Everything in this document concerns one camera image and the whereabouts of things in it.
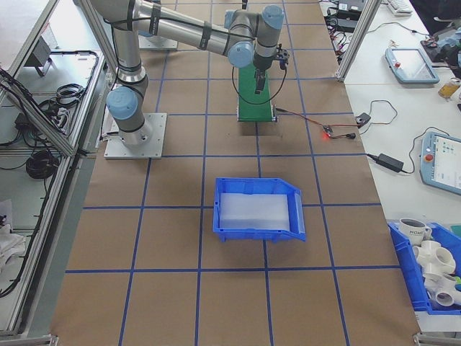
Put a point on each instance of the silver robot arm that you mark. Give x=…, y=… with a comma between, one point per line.
x=126, y=108

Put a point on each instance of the green conveyor belt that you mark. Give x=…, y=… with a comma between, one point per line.
x=252, y=110

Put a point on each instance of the small black controller board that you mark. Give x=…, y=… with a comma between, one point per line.
x=327, y=129

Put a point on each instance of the black power strip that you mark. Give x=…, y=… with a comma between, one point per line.
x=338, y=41

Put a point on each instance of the small black barrel plug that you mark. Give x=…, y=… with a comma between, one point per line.
x=350, y=135

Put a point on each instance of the black computer with labels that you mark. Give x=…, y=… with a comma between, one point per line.
x=349, y=6

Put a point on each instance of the blue plastic storage bin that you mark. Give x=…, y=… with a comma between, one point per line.
x=252, y=236

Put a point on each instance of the blue grey teach pendant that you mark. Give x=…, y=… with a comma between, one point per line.
x=410, y=65
x=443, y=162

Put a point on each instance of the white keyboard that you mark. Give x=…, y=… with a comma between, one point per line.
x=399, y=6

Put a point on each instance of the small black power adapter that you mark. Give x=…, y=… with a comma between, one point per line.
x=390, y=162

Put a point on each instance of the white printed mug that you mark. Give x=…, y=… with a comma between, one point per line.
x=410, y=232

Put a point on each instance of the grey metal box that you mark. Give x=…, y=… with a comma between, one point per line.
x=37, y=54

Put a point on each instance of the blue bin with fittings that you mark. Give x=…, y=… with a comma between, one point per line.
x=407, y=274

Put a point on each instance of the white PVC pipe fitting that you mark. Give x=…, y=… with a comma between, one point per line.
x=432, y=256
x=441, y=288

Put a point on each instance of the white crumpled cloth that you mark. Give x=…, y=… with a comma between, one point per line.
x=9, y=245

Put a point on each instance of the aluminium corner bar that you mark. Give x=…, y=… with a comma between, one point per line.
x=437, y=340
x=25, y=340

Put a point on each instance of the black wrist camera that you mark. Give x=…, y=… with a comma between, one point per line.
x=282, y=56

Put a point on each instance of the aluminium profile post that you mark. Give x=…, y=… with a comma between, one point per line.
x=354, y=39

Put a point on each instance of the white square base plate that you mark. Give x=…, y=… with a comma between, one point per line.
x=162, y=44
x=155, y=144

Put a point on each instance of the black inline switch box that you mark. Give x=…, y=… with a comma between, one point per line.
x=362, y=119

